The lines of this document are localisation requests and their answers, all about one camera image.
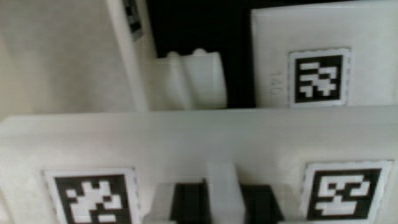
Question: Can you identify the white cabinet body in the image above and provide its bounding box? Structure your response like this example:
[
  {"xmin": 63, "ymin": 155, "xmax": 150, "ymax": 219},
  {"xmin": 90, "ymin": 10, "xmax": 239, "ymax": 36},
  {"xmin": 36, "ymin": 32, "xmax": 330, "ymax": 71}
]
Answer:
[{"xmin": 0, "ymin": 0, "xmax": 227, "ymax": 116}]

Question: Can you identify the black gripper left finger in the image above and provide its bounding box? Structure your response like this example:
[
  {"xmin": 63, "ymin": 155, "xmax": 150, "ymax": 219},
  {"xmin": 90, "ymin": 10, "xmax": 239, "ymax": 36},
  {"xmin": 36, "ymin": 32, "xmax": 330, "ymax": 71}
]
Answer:
[{"xmin": 168, "ymin": 181, "xmax": 211, "ymax": 224}]

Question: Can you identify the white cabinet door panel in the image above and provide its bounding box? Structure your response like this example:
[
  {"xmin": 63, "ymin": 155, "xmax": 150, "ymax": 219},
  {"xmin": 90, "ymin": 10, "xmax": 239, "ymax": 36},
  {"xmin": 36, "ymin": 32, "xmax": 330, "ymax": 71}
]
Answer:
[{"xmin": 250, "ymin": 0, "xmax": 398, "ymax": 108}]

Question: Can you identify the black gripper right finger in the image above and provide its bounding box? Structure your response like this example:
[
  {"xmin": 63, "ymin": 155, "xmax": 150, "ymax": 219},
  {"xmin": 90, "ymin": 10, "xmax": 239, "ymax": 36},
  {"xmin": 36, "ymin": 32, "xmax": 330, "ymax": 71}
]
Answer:
[{"xmin": 241, "ymin": 185, "xmax": 283, "ymax": 224}]

